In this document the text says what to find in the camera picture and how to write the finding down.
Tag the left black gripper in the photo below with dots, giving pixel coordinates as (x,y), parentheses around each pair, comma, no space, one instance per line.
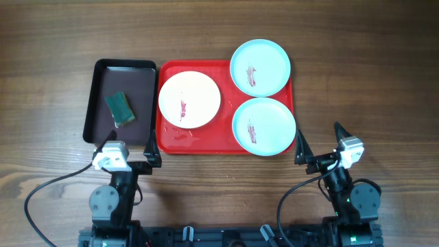
(153,153)

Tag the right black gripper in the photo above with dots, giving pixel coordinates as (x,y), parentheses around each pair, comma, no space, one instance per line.
(320,162)

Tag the green yellow sponge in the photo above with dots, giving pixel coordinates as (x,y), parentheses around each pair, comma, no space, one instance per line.
(120,109)

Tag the light blue plate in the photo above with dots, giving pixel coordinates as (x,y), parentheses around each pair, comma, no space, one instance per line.
(260,68)
(264,126)

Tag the white round plate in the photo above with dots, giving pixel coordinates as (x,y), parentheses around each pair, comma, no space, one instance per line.
(189,99)

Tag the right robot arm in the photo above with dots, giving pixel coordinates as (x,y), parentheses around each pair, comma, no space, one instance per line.
(355,202)

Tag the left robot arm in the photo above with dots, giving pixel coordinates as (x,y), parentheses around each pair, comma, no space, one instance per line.
(112,204)

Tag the black rectangular tray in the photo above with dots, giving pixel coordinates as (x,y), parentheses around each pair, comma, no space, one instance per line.
(137,80)

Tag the red plastic tray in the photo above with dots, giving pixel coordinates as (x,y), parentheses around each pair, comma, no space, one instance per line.
(215,137)

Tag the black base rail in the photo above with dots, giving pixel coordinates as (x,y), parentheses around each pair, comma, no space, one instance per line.
(298,235)

